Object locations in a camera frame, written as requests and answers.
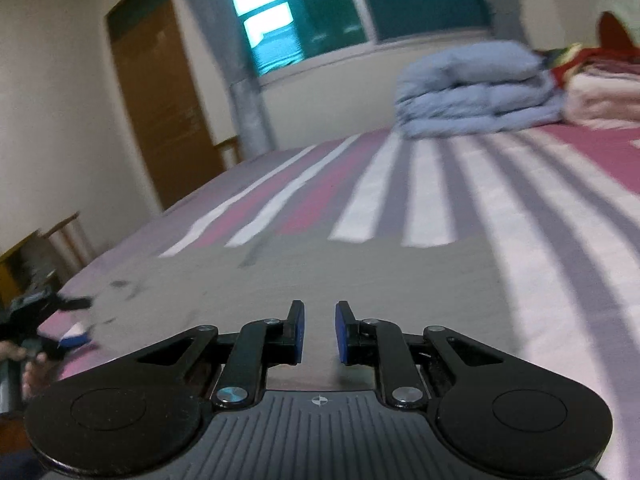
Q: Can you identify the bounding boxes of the wooden door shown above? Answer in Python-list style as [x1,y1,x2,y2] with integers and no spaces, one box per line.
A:
[105,0,226,211]

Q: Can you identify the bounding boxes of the grey pants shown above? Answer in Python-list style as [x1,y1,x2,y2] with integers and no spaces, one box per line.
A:
[60,232,531,396]

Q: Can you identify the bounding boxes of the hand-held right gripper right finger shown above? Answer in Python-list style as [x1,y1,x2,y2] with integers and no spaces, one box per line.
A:
[334,300,503,410]

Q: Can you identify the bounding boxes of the wooden chair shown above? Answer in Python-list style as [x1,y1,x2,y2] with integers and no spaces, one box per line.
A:
[215,135,243,171]
[0,212,93,306]

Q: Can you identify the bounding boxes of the folded red and pink blankets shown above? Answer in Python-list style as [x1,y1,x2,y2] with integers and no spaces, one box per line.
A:
[542,42,640,86]

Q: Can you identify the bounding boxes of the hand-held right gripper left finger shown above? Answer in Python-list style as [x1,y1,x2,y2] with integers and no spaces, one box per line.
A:
[137,300,306,411]

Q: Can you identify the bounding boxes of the wooden headboard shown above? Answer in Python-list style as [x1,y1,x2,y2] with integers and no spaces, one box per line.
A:
[597,10,636,51]

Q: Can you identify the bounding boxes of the window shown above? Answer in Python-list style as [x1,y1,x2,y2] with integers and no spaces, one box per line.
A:
[227,0,493,78]

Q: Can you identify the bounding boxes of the folded light blue quilt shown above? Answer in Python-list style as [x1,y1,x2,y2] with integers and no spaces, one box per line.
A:
[395,42,568,140]

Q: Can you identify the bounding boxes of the bed with striped sheet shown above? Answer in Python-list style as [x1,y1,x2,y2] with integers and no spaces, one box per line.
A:
[37,122,640,480]

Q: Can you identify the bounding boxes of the person's left hand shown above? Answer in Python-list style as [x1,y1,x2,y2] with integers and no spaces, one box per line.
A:
[22,352,51,396]

